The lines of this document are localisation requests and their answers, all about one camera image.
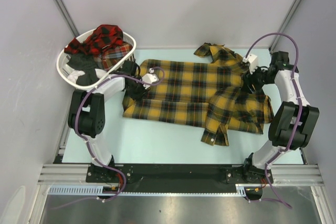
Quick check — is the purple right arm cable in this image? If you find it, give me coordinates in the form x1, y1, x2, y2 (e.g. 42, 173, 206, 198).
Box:
246, 32, 301, 209

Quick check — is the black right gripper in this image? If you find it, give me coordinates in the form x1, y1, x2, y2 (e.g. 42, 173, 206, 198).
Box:
241, 63, 274, 94

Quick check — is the aluminium frame rail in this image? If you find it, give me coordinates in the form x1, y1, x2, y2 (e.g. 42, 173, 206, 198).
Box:
38, 164, 89, 185

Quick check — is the white cable duct rail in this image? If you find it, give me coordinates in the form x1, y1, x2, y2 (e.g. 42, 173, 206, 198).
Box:
48, 183, 266, 199

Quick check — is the red black checkered shirt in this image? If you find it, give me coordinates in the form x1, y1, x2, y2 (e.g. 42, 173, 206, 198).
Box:
64, 25, 123, 56

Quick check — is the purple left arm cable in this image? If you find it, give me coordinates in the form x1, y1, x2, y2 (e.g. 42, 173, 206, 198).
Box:
52, 66, 166, 204

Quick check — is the red tan plaid shirt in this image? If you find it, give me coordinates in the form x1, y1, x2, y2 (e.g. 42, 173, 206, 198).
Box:
98, 42, 133, 71

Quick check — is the dark grey garment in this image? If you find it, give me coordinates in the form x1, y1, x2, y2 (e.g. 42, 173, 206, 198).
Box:
67, 54, 106, 86

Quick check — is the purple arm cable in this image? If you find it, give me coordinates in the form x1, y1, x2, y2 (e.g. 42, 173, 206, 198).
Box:
52, 66, 166, 204
246, 32, 301, 209

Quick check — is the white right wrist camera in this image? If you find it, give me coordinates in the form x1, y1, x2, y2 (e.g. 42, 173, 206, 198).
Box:
243, 54, 259, 74

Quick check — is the yellow plaid long sleeve shirt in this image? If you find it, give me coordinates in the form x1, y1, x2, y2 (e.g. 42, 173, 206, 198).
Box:
122, 43, 274, 146

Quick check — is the white plastic laundry basket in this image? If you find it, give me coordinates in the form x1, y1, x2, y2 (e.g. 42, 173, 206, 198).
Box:
56, 32, 137, 91

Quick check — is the white garment in basket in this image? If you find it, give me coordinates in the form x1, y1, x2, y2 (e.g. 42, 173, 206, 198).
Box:
67, 70, 85, 83

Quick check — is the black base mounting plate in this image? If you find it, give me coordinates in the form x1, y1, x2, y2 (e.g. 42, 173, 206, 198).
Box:
86, 163, 274, 194

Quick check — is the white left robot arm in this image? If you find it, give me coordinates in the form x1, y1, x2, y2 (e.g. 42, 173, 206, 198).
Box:
68, 60, 158, 182

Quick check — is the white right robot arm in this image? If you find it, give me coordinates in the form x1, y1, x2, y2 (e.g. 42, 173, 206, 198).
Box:
242, 51, 320, 183

